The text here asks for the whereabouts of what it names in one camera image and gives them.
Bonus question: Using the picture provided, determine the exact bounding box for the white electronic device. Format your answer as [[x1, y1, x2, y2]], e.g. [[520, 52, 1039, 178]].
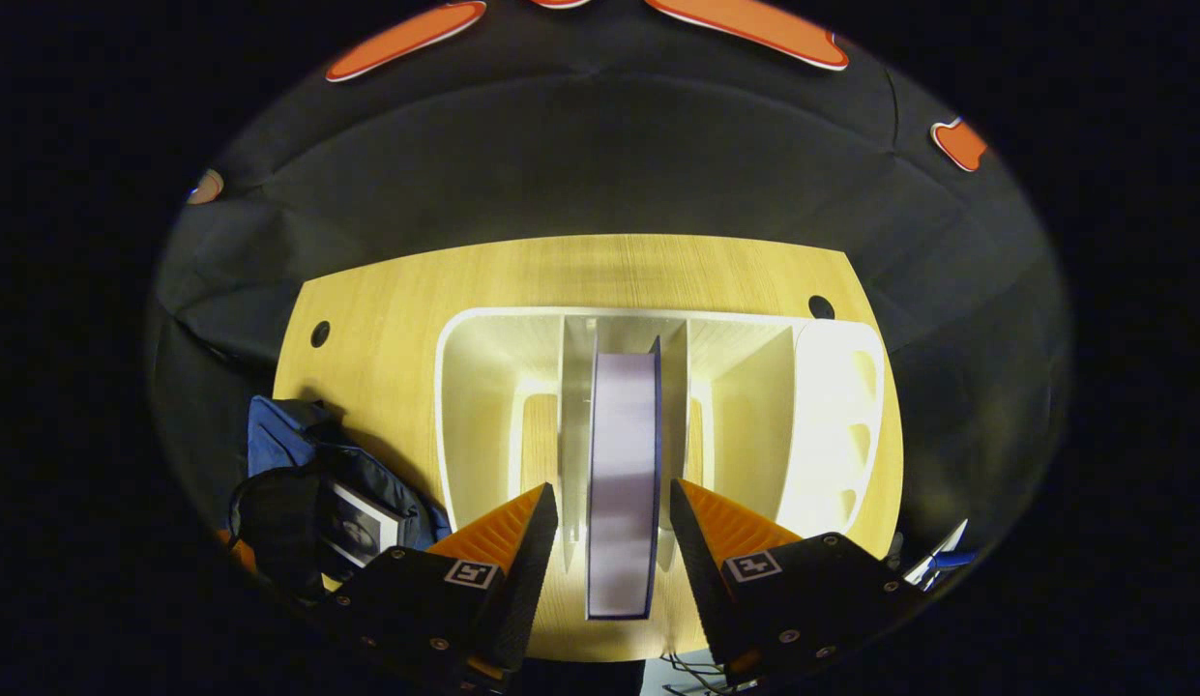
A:
[[902, 518, 980, 591]]

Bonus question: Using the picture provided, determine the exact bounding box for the white cable bundle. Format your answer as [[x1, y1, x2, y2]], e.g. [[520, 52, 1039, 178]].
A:
[[658, 650, 760, 696]]

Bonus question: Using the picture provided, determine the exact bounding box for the white bookshelf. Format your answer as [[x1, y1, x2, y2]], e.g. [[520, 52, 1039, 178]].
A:
[[432, 306, 889, 586]]

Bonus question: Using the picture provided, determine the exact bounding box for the blue schoolbag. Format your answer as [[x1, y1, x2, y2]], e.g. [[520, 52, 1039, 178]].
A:
[[226, 394, 454, 608]]

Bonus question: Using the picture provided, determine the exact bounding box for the black backdrop cloth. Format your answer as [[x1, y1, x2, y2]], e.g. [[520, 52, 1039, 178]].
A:
[[145, 0, 1074, 581]]

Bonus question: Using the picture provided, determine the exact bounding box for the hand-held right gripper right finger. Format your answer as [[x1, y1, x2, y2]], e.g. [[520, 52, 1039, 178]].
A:
[[667, 476, 934, 689]]

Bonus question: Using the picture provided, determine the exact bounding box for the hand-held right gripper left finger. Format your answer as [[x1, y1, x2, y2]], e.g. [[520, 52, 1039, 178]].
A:
[[322, 481, 561, 692]]

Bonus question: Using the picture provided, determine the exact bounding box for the blue cover book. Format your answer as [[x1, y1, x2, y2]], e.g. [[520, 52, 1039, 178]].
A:
[[585, 334, 664, 622]]

